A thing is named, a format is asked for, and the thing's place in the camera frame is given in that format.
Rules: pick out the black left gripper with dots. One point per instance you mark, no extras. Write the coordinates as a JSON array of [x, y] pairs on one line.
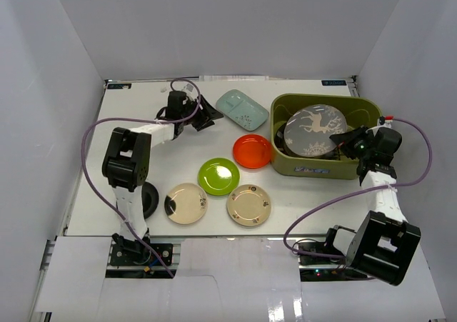
[[199, 113]]

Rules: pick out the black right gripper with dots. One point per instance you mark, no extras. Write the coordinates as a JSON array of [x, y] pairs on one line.
[[353, 136]]

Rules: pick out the grey reindeer plate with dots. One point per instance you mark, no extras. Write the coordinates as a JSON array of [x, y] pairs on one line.
[[308, 132]]

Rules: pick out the brown striped rim plate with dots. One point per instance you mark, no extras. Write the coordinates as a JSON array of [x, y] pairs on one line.
[[281, 146]]

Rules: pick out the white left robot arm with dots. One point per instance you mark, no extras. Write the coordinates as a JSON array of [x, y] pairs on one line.
[[126, 161]]

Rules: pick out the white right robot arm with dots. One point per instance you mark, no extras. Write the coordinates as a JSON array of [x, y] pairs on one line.
[[384, 245]]

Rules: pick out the olive green plastic bin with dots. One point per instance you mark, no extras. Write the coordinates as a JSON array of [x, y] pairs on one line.
[[358, 112]]

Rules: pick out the light blue rectangular dish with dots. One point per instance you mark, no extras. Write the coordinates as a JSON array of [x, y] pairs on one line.
[[242, 110]]

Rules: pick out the orange round plate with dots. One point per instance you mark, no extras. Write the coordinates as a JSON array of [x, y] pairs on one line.
[[252, 151]]

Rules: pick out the lime green round plate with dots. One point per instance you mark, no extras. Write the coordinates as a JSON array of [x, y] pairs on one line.
[[218, 176]]

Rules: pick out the right blue table label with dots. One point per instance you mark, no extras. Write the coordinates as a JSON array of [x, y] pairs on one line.
[[333, 82]]

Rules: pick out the blue table label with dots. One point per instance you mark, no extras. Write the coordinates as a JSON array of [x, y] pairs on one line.
[[118, 86], [333, 82]]

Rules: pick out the cream plate with black patch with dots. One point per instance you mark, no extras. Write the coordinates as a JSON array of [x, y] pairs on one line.
[[186, 203]]

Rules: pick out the black round plate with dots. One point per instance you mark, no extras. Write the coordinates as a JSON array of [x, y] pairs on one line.
[[149, 199]]

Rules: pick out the cream floral plate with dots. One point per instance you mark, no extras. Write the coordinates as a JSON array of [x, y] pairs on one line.
[[249, 205]]

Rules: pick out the left blue table label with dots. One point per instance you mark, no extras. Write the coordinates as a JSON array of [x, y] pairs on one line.
[[118, 86]]

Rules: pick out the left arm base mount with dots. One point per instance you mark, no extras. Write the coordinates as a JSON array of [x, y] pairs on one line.
[[132, 260]]

